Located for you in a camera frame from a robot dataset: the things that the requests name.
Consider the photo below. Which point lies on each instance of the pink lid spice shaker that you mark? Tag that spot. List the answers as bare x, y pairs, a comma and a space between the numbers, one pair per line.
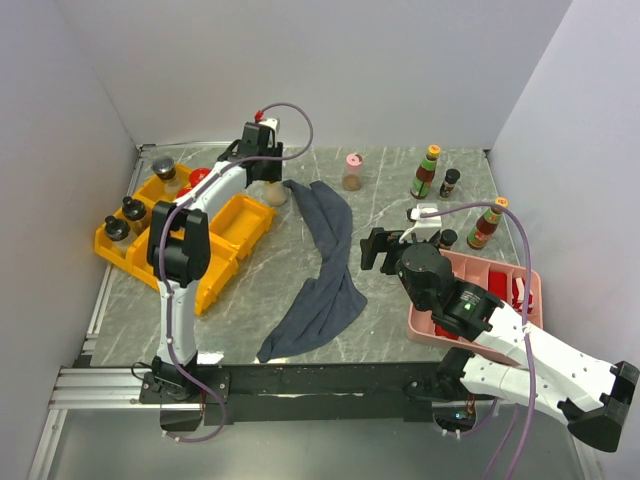
352, 176

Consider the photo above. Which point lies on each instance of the red packet in tray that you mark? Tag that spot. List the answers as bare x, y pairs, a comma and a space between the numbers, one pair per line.
500, 284

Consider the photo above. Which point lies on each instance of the red white packet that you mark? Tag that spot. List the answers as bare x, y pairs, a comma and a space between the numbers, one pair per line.
523, 297

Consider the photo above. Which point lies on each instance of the yellow-green lid spice shaker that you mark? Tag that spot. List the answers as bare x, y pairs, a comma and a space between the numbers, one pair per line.
275, 193

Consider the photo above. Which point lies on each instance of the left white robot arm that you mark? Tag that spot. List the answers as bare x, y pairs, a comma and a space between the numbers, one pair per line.
178, 244

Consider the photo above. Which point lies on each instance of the red label sauce bottle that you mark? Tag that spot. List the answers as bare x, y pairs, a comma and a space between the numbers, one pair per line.
487, 224

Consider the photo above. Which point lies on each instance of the black lid spice jar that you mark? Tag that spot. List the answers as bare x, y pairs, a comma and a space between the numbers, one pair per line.
164, 168

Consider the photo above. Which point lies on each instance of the red lid sauce jar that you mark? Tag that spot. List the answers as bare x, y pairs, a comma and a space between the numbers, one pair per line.
184, 191
198, 175

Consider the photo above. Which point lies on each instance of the yellow compartment bin tray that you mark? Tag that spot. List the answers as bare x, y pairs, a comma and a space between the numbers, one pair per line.
233, 232

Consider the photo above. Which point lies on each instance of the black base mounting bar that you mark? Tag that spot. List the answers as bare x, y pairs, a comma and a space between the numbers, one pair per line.
232, 394

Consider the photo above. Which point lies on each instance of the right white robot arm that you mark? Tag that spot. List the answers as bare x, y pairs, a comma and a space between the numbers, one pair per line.
496, 345

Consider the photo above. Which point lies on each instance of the dark blue cloth towel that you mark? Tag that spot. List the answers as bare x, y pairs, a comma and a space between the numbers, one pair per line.
326, 305

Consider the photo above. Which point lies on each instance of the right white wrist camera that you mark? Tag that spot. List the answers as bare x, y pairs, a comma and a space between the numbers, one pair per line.
426, 223

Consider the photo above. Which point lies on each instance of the small black pepper bottle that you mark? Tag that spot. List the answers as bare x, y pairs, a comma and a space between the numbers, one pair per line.
451, 178

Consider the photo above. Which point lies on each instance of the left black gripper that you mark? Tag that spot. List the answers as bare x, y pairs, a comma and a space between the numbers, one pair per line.
275, 174

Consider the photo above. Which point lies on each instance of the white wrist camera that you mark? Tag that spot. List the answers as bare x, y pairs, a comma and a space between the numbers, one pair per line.
426, 223
273, 123

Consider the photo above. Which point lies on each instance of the pink compartment tray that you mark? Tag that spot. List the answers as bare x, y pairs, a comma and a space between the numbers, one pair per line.
421, 329

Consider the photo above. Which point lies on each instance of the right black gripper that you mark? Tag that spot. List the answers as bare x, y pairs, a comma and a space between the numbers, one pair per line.
381, 240

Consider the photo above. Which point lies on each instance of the green label sauce bottle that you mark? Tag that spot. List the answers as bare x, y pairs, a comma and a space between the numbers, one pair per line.
425, 173

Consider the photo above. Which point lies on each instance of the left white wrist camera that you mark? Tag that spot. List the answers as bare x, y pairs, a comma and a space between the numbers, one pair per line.
273, 123

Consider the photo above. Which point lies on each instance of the black cap salt grinder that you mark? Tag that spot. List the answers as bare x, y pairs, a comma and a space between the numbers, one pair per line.
134, 211

